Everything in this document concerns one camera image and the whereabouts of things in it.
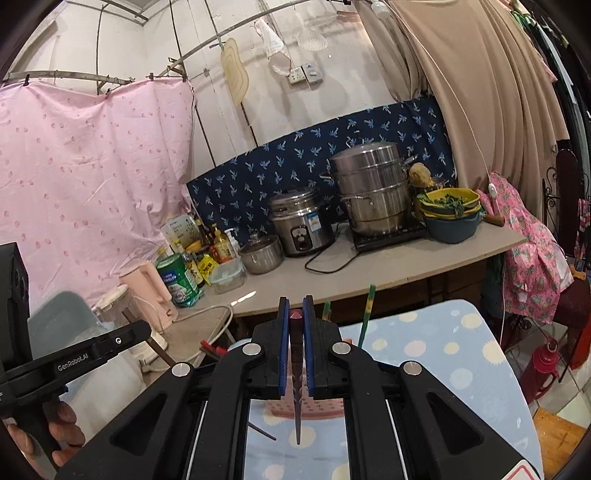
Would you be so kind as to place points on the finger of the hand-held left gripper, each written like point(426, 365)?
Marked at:
point(131, 334)

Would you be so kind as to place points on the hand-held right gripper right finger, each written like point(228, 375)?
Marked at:
point(308, 350)

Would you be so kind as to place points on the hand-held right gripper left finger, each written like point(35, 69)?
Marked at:
point(284, 350)

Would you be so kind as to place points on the pink perforated utensil basket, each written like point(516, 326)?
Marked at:
point(323, 408)

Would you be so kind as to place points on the maroon chopstick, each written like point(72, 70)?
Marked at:
point(298, 415)

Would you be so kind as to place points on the green chopstick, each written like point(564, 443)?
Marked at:
point(368, 314)

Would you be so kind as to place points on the brown gold-band chopstick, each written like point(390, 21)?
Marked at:
point(263, 430)

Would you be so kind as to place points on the person's left hand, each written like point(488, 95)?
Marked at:
point(69, 424)

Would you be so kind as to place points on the pink electric kettle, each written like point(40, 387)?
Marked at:
point(147, 290)

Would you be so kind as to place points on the white plastic tub blue rim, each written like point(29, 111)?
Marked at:
point(60, 318)

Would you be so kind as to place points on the green can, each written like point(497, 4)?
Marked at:
point(175, 281)

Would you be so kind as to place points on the red rod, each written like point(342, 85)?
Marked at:
point(213, 348)

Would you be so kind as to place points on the glass food container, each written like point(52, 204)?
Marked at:
point(226, 279)

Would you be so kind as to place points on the small steel pot with lid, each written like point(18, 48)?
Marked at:
point(261, 256)

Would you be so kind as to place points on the wood grain counter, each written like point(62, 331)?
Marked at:
point(369, 272)

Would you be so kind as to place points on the yellow label packet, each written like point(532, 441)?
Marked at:
point(207, 266)

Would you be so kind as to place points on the white labelled jug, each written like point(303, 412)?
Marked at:
point(178, 233)

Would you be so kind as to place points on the dark sauce bottle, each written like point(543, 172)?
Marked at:
point(201, 237)

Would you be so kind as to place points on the yellow liquid bottle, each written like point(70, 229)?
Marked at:
point(224, 247)

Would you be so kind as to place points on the steel rice cooker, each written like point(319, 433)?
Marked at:
point(300, 221)

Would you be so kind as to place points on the blue dotted tablecloth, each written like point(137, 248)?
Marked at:
point(438, 350)

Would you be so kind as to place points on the black induction cooker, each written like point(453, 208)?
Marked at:
point(392, 240)

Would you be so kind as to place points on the pink dotted curtain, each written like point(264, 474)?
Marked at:
point(92, 161)

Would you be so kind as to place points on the large steel steamer pot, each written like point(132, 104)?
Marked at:
point(369, 184)

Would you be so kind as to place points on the blue plastic basin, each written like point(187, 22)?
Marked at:
point(450, 230)

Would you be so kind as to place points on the navy leaf print cloth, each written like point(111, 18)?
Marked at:
point(300, 152)

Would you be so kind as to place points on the yellow green plastic bowl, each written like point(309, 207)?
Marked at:
point(452, 203)

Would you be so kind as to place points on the brown fibrous lump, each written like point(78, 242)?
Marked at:
point(420, 174)

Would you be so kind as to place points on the red thermos bottle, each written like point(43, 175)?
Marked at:
point(538, 374)

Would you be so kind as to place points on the pink floral garment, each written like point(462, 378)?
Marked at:
point(531, 258)

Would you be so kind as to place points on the hanging beige board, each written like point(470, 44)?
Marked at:
point(235, 74)

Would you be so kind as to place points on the white mesh skimmer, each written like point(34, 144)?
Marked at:
point(313, 39)

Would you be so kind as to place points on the beige curtain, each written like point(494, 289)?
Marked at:
point(485, 92)

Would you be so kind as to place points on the row of hanging clothes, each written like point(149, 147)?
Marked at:
point(561, 69)

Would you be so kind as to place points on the curved metal curtain rail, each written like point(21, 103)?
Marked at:
point(46, 73)

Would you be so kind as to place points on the white wall outlet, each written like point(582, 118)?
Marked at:
point(298, 76)

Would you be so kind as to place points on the blue white wall device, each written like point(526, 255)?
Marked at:
point(314, 73)

